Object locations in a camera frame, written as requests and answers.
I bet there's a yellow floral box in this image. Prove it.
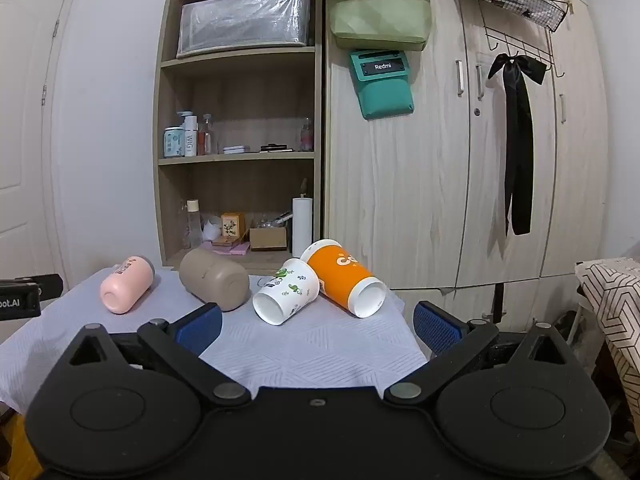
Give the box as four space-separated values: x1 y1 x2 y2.
220 212 247 242

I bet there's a black ribbon bow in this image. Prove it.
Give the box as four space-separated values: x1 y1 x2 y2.
487 52 549 237

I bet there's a wooden shelf unit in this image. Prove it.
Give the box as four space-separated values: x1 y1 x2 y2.
152 0 324 269

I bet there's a white cup with green print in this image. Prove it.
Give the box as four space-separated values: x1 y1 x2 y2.
252 258 321 327

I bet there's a black wire hook rack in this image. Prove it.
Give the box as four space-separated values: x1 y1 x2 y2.
479 0 567 79

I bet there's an orange paper cup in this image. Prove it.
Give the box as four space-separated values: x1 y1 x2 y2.
300 238 389 320

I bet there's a small cardboard box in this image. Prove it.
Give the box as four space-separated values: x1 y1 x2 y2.
248 227 289 252

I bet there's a light wooden wardrobe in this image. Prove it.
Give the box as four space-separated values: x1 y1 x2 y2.
322 0 617 295

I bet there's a teal-label jar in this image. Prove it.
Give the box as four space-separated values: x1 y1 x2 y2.
163 126 185 159

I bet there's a white paper towel roll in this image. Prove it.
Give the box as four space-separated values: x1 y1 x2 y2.
291 197 314 259

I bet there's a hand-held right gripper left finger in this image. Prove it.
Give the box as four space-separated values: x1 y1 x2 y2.
63 302 252 407

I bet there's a clear bottle with cream cap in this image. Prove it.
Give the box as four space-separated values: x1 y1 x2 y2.
185 199 204 250

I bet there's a green quilted bag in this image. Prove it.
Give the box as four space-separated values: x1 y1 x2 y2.
327 0 432 52

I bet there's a white textured tablecloth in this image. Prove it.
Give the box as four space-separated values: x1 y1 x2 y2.
0 265 431 413

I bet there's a white door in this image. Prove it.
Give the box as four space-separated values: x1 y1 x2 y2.
0 0 77 286

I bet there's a white cosmetic bottle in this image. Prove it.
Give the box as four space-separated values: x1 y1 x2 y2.
182 115 199 157

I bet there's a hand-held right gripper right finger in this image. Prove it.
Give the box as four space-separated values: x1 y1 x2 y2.
383 300 579 407

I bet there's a taupe cup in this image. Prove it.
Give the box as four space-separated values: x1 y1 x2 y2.
179 247 251 312

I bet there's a plastic-covered grey storage box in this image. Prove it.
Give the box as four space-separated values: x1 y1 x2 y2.
175 0 312 60

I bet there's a geometric patterned cloth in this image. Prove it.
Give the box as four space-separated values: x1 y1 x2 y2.
574 257 640 413

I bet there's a teal pouch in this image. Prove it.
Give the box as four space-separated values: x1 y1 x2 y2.
348 49 416 121

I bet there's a pink cup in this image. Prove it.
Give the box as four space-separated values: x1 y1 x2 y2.
99 255 156 315

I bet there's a clear bottle with red liquid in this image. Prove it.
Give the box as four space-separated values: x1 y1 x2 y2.
198 113 214 156

